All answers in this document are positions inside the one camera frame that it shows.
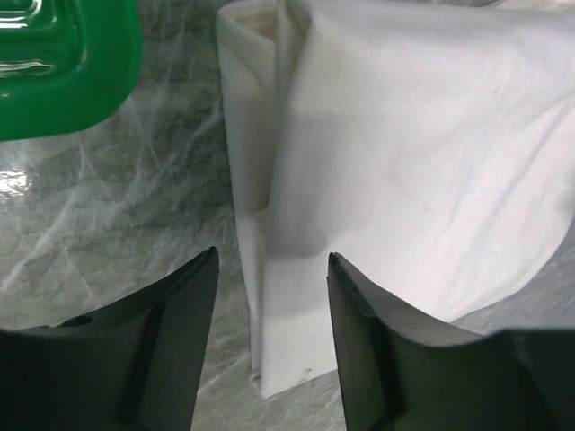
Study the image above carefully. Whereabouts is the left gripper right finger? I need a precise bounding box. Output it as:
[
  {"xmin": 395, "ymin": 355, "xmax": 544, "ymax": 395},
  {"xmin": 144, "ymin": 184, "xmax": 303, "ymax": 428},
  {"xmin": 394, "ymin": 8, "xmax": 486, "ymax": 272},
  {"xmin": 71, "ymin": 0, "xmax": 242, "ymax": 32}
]
[{"xmin": 328, "ymin": 253, "xmax": 574, "ymax": 430}]

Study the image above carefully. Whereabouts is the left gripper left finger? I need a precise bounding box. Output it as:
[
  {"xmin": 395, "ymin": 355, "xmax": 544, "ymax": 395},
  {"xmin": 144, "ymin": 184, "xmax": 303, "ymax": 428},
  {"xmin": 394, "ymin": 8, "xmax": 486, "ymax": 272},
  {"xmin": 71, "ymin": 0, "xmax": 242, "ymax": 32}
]
[{"xmin": 1, "ymin": 248, "xmax": 218, "ymax": 430}]

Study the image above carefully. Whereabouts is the cream white t-shirt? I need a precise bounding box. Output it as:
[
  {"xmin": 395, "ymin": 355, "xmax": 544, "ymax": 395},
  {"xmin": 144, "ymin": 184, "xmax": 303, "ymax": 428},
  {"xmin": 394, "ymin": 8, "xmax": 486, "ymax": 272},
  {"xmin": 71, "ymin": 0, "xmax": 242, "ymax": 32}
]
[{"xmin": 216, "ymin": 1, "xmax": 574, "ymax": 399}]

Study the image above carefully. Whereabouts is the green plastic bin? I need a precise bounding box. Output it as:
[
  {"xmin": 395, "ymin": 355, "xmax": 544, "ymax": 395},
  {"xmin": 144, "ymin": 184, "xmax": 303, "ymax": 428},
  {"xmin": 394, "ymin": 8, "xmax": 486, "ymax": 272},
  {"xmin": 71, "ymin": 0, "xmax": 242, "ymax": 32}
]
[{"xmin": 1, "ymin": 1, "xmax": 142, "ymax": 141}]

